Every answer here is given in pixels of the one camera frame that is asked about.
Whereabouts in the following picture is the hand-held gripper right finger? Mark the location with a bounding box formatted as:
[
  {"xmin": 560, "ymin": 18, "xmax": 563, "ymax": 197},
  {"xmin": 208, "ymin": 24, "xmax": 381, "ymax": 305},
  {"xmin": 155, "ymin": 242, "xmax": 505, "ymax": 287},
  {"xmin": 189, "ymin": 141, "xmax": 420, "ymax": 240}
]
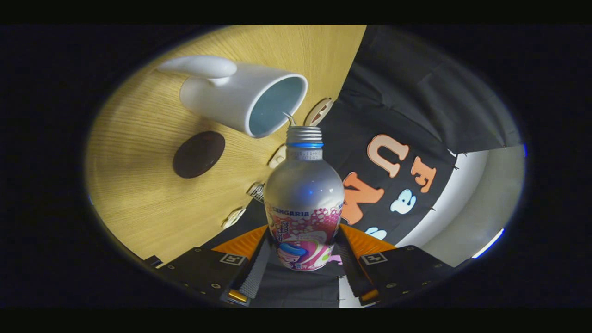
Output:
[{"xmin": 335, "ymin": 223, "xmax": 456, "ymax": 306}]

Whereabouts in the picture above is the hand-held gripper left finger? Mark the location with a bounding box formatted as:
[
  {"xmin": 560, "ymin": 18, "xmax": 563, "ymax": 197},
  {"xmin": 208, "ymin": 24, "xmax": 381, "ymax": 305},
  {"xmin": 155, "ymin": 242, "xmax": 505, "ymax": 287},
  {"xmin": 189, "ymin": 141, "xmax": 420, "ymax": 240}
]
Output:
[{"xmin": 157, "ymin": 224, "xmax": 273, "ymax": 307}]

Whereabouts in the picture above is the silver juice bottle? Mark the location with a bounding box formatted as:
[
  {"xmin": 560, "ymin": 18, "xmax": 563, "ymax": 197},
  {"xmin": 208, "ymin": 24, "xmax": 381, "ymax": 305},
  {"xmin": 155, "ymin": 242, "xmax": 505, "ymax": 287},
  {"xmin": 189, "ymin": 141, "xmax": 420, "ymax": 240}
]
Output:
[{"xmin": 264, "ymin": 126, "xmax": 345, "ymax": 271}]

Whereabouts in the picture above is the dark brown coaster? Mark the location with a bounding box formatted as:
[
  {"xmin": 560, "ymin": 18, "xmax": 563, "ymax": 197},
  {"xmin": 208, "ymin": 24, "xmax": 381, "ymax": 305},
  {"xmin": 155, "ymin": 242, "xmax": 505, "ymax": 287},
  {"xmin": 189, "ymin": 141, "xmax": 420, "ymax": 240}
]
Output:
[{"xmin": 173, "ymin": 131, "xmax": 226, "ymax": 179}]

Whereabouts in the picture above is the white cup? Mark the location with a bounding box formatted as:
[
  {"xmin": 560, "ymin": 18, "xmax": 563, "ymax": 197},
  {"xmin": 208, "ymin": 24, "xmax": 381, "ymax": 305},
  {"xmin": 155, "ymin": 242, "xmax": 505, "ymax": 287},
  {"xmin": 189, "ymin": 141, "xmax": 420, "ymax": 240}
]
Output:
[{"xmin": 156, "ymin": 55, "xmax": 309, "ymax": 139}]

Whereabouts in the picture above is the white divided tray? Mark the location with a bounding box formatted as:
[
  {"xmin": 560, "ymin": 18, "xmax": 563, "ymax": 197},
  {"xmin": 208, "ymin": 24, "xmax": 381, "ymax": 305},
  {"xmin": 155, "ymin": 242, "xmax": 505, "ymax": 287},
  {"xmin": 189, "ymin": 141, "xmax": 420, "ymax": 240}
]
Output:
[{"xmin": 221, "ymin": 207, "xmax": 247, "ymax": 230}]

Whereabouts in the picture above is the white toaster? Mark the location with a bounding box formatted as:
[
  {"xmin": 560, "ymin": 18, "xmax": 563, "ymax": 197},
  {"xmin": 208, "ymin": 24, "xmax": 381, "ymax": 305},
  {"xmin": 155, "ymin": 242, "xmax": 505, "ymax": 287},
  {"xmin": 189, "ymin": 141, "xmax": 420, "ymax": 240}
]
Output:
[{"xmin": 268, "ymin": 144, "xmax": 287, "ymax": 169}]

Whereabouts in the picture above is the wooden table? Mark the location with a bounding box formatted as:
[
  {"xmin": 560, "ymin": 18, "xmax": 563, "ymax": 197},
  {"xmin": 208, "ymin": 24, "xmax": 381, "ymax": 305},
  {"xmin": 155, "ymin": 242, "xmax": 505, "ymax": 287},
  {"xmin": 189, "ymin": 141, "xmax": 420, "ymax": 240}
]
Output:
[{"xmin": 86, "ymin": 25, "xmax": 367, "ymax": 264}]

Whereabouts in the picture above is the small white plate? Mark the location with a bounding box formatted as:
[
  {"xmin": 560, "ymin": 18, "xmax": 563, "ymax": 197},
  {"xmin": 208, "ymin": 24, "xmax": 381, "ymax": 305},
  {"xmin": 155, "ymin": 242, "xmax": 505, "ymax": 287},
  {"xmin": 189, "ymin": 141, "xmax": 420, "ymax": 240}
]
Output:
[{"xmin": 304, "ymin": 98, "xmax": 334, "ymax": 127}]

